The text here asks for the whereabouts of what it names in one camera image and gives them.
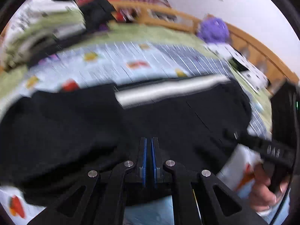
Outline wooden bed frame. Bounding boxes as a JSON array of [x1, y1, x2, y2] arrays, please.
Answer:
[[110, 0, 300, 86]]

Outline black pants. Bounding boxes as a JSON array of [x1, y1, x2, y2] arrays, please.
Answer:
[[0, 76, 255, 208]]

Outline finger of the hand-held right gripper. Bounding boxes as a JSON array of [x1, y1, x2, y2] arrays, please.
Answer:
[[224, 128, 266, 155]]

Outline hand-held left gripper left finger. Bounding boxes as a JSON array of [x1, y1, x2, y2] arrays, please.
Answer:
[[29, 137, 148, 225]]

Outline black clothes pile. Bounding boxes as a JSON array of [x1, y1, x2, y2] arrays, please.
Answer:
[[78, 0, 118, 32]]

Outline folded white flower quilt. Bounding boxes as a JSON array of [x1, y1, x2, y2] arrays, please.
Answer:
[[0, 0, 86, 68]]

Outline person's right hand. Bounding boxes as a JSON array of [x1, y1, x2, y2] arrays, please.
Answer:
[[250, 163, 291, 214]]

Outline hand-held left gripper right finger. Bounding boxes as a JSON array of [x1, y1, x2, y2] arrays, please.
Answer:
[[151, 136, 269, 225]]

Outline fruit printed blanket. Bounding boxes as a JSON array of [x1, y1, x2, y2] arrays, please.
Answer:
[[0, 41, 273, 222]]

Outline green bed sheet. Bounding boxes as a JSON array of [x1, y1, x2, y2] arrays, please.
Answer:
[[0, 22, 272, 113]]

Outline purple plush toy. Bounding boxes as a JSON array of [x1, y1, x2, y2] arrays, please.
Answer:
[[197, 16, 230, 44]]

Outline white flower pillow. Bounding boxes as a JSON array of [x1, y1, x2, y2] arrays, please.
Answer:
[[206, 43, 270, 94]]

